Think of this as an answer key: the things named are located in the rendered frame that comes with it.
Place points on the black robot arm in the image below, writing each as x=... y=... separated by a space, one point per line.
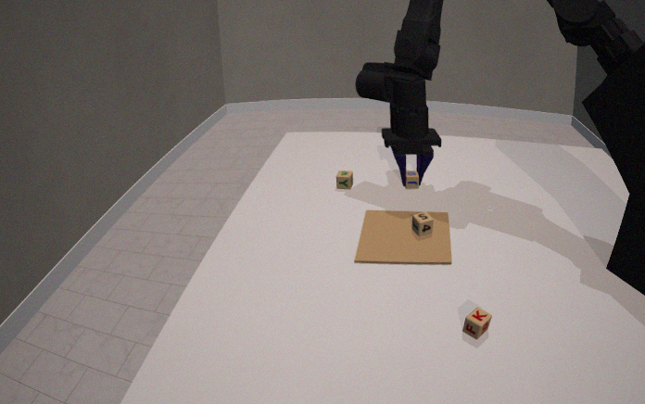
x=581 y=22

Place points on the tan mat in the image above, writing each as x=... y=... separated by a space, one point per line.
x=387 y=238

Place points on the wooden letter block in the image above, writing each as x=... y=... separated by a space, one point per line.
x=422 y=223
x=412 y=179
x=344 y=179
x=476 y=323

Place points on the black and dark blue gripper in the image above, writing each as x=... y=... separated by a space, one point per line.
x=411 y=138

